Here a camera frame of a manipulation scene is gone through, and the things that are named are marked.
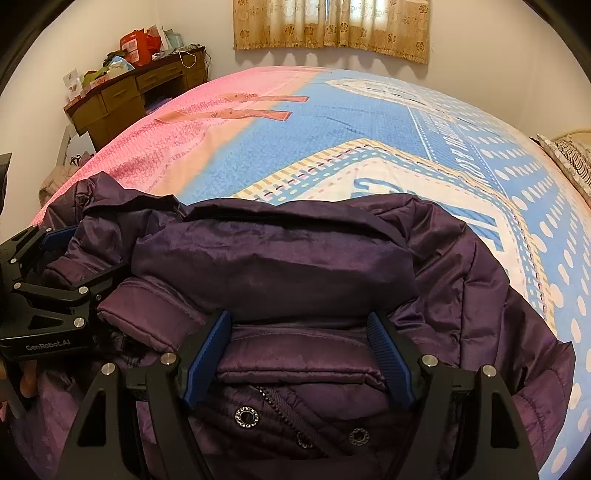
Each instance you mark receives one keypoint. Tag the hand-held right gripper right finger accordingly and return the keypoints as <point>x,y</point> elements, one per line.
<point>392,355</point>

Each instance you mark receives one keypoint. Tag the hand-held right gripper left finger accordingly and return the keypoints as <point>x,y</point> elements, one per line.
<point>205,360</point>

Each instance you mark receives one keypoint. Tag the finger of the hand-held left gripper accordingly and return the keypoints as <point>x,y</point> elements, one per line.
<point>57,239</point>
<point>69,290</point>

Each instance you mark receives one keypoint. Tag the purple padded jacket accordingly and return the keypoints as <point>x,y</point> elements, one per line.
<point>295,258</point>

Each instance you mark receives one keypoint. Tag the pile of clothes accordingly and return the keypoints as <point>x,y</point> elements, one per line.
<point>55,182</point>

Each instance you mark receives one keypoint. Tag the person's left hand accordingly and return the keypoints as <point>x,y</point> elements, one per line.
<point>27,378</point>

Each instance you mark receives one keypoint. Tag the white paper bag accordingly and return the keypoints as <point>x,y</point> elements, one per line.
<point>81,147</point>

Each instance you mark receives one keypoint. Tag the grey leaning board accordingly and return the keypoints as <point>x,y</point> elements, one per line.
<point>63,143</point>

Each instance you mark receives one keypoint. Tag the brown wooden desk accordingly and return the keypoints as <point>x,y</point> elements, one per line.
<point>120,97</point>

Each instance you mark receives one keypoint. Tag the white picture card box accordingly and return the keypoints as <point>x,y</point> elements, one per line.
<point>73,83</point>

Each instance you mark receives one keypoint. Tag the green cloth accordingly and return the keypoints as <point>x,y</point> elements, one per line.
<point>111,69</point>

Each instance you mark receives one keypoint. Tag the red gift bag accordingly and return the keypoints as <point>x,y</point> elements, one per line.
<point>136,46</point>

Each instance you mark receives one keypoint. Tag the bed with pink-blue sheet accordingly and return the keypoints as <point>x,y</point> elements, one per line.
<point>323,138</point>

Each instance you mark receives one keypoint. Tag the grey patterned pillow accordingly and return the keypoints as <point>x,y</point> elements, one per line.
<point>572,159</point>

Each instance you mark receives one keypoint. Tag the cream wooden headboard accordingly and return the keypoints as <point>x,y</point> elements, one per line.
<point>577,134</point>

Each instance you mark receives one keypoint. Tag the beige floral window curtain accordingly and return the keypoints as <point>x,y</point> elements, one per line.
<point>286,32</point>

